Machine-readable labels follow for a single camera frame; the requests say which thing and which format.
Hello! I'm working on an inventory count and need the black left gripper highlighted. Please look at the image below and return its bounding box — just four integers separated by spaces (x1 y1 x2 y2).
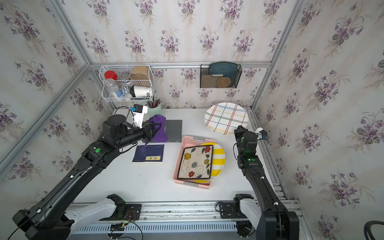
113 122 164 152

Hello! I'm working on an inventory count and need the purple microfibre cloth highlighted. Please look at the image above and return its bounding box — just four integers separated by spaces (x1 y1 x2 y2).
143 115 168 145

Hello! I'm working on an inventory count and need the square floral plate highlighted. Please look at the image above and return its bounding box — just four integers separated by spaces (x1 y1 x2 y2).
177 145 213 180

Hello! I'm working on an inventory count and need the white plaid round plate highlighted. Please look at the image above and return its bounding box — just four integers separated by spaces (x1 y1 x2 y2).
204 102 249 136

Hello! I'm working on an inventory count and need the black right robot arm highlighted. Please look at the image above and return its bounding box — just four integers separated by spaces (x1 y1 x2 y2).
234 126 300 240

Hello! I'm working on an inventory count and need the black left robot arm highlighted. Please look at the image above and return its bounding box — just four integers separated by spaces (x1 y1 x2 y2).
13 115 161 240

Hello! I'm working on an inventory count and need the yellow striped round plate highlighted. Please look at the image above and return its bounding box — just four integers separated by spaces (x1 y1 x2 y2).
194 143 226 184

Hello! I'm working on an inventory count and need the teal plate in holder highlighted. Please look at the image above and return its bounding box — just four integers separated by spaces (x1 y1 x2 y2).
209 62 238 87

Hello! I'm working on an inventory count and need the mint green pencil cup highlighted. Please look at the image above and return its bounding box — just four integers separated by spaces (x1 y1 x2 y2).
146 99 162 119

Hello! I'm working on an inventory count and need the dark grey fashion book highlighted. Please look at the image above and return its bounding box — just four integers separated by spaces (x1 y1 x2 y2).
165 120 183 143

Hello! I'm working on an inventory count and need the navy blue book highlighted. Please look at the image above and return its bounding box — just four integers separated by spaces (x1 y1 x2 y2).
133 145 164 164

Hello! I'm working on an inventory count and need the pink perforated plastic tray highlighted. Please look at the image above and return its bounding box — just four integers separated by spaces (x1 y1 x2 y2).
173 136 226 189

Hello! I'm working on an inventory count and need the clear plastic bottle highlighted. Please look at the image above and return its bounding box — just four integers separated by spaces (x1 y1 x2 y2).
105 79 123 98

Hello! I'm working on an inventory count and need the red lidded jar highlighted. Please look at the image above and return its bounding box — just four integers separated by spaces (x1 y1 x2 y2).
104 71 118 81

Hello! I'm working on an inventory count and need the round cork coaster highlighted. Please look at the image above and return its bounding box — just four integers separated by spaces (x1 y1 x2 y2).
216 77 232 88

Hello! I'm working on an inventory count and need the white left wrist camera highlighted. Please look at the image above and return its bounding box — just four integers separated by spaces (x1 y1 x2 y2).
130 104 148 129

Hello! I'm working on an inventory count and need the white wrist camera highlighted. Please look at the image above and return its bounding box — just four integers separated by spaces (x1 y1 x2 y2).
130 104 148 129
254 127 268 140

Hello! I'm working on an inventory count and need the white wire wall basket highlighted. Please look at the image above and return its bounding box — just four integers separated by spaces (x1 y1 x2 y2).
99 65 155 105

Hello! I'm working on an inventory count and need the black mesh wall holder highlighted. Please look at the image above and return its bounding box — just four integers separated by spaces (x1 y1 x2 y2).
200 64 243 89

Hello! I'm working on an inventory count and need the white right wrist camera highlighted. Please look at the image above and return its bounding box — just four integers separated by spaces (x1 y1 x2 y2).
254 127 268 140

